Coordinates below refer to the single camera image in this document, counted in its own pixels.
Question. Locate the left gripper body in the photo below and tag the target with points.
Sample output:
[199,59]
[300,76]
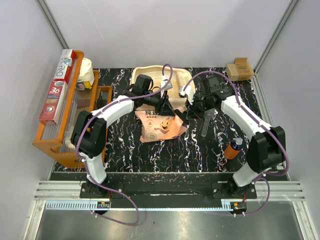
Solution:
[160,101]

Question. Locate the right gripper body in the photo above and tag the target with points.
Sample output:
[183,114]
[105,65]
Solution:
[201,104]

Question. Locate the clear plastic scoop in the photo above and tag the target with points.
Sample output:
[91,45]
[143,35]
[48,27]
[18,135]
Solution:
[208,115]

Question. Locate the pink cat litter bag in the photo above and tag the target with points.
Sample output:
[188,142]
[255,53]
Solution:
[159,127]

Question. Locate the cream plastic litter box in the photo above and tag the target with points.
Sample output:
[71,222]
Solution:
[179,78]

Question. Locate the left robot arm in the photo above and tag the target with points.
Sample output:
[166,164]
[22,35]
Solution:
[90,130]

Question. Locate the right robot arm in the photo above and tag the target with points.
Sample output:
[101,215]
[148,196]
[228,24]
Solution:
[267,143]

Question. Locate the brown cardboard box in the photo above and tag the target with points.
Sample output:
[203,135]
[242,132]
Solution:
[240,70]

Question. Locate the red white toothpaste box upper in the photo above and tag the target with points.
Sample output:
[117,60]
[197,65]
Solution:
[65,65]

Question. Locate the red 3D toothpaste box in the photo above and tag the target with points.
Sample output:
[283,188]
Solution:
[53,103]

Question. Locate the black marble pattern mat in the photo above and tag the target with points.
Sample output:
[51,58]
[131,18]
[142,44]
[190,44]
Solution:
[188,153]

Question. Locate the orange bottle with white cap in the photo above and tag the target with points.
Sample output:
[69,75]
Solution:
[233,148]

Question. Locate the orange wooden tray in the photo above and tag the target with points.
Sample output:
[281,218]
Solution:
[54,139]

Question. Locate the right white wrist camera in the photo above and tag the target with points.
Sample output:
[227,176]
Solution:
[187,91]

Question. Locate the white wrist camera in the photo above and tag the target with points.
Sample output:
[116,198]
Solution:
[165,85]
[187,91]

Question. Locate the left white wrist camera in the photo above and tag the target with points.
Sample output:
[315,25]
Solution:
[165,85]

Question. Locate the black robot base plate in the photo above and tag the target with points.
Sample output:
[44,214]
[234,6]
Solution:
[209,185]

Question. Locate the aluminium rail frame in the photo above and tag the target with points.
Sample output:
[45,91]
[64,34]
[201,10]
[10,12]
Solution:
[279,212]

